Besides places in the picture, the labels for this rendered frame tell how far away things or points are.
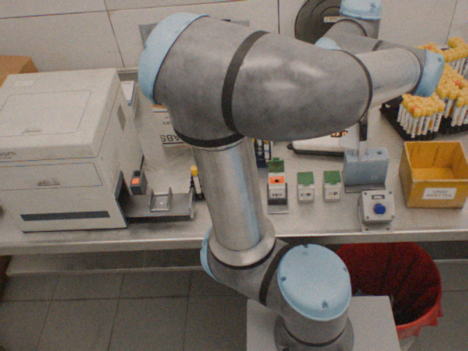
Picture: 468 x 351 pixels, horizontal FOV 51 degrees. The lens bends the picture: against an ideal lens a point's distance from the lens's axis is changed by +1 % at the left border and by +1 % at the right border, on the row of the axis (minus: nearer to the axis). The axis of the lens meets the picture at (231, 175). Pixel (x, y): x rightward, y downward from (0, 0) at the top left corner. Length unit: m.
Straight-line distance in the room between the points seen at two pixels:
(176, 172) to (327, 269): 0.66
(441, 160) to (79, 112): 0.89
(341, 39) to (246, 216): 0.36
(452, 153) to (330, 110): 0.84
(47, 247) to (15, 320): 1.05
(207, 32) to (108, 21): 1.10
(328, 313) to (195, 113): 0.40
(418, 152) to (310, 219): 0.32
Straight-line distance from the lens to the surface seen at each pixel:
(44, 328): 2.26
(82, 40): 1.69
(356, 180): 1.26
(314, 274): 0.80
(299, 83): 0.49
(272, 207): 1.22
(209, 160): 0.63
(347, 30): 0.92
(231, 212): 0.71
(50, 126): 1.13
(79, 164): 1.11
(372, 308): 1.04
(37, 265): 2.10
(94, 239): 1.27
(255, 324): 1.02
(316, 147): 1.34
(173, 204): 1.22
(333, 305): 0.80
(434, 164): 1.35
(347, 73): 0.53
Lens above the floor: 1.83
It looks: 46 degrees down
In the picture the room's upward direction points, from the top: 8 degrees counter-clockwise
